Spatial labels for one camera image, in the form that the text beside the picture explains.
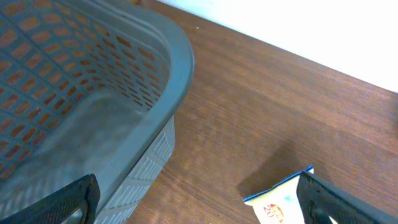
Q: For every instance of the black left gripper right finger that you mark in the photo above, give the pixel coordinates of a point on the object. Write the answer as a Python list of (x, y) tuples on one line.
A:
[(322, 202)]

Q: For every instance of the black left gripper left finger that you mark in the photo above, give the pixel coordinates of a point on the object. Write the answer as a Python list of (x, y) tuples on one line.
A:
[(75, 203)]

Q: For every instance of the grey plastic lattice basket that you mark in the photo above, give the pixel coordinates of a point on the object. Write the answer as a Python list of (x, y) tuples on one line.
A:
[(87, 87)]

